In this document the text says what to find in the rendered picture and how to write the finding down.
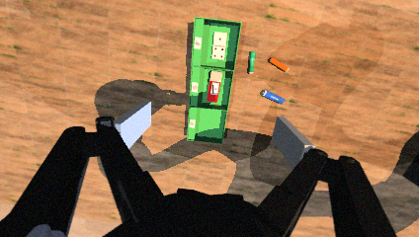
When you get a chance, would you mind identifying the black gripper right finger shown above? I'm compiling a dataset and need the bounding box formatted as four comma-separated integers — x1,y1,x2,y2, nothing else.
232,117,397,237

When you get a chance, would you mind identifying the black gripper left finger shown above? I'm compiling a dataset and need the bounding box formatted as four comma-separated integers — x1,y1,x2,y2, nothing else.
0,101,189,237

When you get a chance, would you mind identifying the green rack of bins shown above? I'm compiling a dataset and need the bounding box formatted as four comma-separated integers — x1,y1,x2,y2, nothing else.
187,17,241,144

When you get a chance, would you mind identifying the blue aa battery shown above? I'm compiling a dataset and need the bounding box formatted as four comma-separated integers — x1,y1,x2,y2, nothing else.
262,90,285,104

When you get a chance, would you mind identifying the white domino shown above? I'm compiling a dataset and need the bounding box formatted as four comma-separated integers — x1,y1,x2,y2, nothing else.
212,32,227,60

